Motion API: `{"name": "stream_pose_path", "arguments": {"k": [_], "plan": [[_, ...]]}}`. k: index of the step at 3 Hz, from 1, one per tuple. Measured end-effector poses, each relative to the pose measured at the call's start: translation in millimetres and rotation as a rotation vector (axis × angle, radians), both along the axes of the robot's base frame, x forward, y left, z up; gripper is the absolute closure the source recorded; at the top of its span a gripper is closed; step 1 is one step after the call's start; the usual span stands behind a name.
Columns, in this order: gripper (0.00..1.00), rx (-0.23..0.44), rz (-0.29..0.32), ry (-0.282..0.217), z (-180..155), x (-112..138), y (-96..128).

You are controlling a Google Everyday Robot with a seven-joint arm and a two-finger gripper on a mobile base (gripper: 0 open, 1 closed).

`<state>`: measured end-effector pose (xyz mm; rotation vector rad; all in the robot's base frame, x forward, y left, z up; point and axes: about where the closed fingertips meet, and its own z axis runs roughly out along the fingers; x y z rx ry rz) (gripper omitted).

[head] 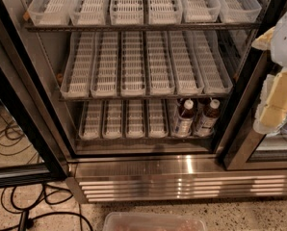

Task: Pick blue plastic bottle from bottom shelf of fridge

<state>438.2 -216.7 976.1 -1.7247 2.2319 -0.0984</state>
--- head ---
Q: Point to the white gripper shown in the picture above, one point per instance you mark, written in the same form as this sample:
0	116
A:
286	39

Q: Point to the brown bottle white cap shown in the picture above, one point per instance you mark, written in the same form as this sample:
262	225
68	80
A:
183	118
208	118

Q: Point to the middle shelf tray six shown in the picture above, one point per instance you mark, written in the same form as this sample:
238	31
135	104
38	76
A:
214	74

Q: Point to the top shelf tray six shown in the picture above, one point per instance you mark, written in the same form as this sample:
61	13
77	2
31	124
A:
239	11

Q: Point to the glass fridge door right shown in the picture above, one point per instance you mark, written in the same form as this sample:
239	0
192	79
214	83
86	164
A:
239	143

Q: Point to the glass fridge door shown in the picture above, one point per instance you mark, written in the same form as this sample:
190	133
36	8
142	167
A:
239	143
23	95

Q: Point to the middle shelf tray five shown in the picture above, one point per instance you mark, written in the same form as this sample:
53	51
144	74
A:
187	75

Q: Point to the top shelf tray five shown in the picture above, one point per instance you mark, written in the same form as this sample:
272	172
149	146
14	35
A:
200	11

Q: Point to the middle shelf tray four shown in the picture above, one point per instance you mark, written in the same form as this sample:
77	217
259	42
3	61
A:
158	63

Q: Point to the shelf tray four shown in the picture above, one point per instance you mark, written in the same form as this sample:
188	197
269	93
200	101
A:
158	63
157	119
164	12

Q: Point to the top shelf tray four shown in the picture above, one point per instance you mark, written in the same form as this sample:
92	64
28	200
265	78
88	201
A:
164	12

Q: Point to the bottom shelf tray four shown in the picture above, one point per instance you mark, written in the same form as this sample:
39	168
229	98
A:
157	119

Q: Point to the stainless steel display fridge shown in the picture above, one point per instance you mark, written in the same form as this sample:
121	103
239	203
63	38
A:
126	169

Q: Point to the middle shelf tray three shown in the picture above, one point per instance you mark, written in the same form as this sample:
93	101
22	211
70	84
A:
132	64

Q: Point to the shelf tray three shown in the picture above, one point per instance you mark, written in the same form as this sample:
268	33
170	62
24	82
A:
132	64
135	119
127	12

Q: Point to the bottom shelf tray three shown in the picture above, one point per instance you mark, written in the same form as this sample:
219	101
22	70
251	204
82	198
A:
135	119

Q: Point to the top shelf tray three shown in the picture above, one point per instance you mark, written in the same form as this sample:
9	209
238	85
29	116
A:
127	12

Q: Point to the bottom shelf tray two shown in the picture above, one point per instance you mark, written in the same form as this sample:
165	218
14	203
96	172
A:
112	120

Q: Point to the shelf tray two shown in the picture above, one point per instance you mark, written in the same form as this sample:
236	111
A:
88	12
104	77
112	120

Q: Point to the middle shelf tray two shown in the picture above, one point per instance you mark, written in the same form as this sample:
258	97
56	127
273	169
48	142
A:
104	77

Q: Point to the bottom shelf tray one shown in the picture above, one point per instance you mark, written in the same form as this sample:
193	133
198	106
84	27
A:
91	120

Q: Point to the shelf tray one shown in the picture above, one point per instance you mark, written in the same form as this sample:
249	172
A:
78	67
49	12
91	120

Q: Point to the top shelf tray two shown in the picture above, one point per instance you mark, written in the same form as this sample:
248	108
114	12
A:
88	12

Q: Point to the middle shelf tray one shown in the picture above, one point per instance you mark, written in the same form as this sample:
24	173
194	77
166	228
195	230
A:
78	67

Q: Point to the top shelf tray one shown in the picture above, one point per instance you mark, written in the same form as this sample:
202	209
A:
49	12

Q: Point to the glass fridge door left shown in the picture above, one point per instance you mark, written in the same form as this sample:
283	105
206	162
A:
23	95

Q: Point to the clear plastic container on floor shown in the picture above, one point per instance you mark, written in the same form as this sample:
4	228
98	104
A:
124	221

